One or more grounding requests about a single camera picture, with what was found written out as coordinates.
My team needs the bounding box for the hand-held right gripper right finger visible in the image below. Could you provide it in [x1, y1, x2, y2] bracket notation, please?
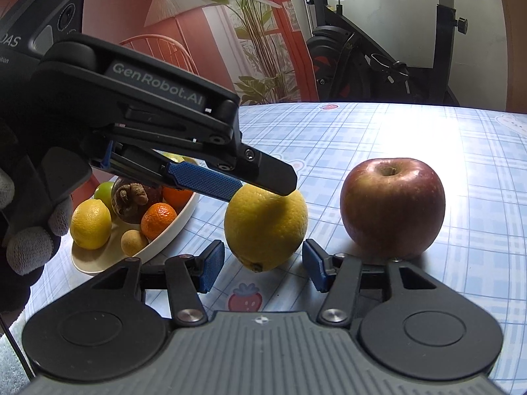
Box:
[302, 239, 444, 326]

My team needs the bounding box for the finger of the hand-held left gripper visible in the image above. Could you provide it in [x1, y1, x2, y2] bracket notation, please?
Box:
[90, 146, 244, 203]
[94, 124, 298, 195]

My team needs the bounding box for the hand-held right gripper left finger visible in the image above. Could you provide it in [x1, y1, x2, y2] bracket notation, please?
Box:
[91, 239, 225, 325]

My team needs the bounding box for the orange mandarin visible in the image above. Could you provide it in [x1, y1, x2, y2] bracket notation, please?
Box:
[141, 202, 178, 241]
[162, 187, 194, 210]

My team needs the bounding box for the cream oval plate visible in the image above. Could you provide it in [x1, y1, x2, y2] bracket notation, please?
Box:
[71, 189, 200, 276]

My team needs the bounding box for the yellow lemon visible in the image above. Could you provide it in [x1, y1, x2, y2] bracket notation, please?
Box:
[223, 183, 309, 273]
[70, 198, 113, 250]

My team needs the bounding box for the dark purple mangosteen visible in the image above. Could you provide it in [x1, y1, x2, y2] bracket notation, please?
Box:
[111, 177, 163, 223]

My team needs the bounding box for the small tan longan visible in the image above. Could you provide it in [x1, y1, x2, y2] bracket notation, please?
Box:
[121, 229, 149, 256]

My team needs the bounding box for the red apple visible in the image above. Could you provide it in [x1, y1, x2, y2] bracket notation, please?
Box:
[340, 157, 446, 261]

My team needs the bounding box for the person's left hand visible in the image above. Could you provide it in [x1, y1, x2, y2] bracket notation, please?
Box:
[0, 169, 74, 314]

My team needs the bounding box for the black exercise bike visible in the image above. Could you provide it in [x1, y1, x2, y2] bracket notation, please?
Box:
[302, 0, 497, 105]

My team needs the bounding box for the blue plaid tablecloth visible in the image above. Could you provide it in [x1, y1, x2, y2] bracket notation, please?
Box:
[31, 101, 527, 383]

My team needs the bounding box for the wooden panel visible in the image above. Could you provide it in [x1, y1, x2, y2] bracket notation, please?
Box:
[492, 0, 527, 112]

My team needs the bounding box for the printed wall backdrop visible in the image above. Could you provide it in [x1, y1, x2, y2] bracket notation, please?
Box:
[0, 0, 318, 105]

